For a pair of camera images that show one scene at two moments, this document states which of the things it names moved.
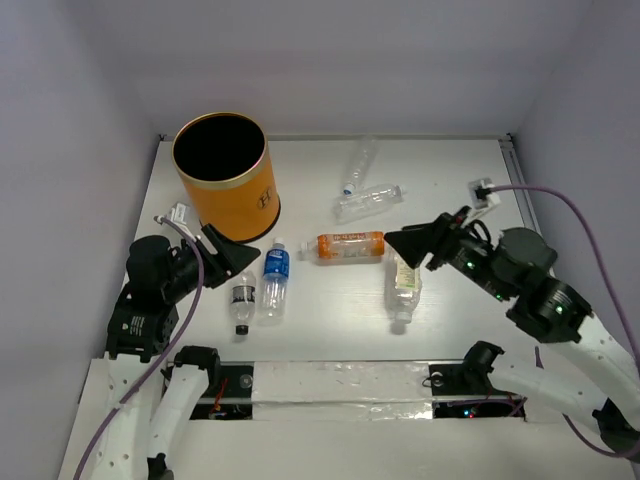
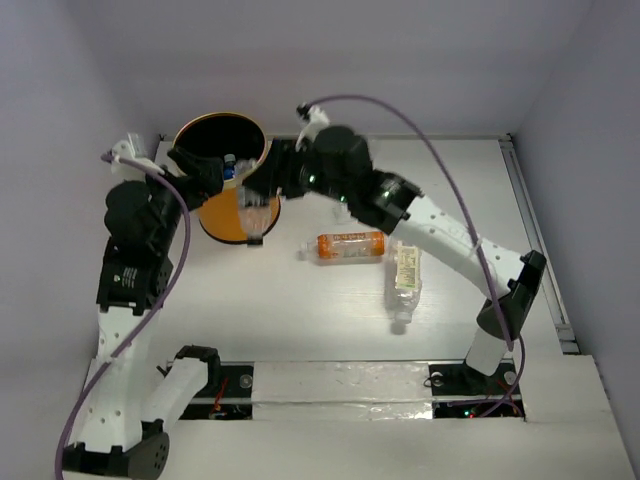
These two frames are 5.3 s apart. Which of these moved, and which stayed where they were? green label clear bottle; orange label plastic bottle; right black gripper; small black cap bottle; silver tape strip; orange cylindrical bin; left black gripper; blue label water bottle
Moved: right black gripper; left black gripper; blue label water bottle; small black cap bottle
Stayed: silver tape strip; orange label plastic bottle; green label clear bottle; orange cylindrical bin
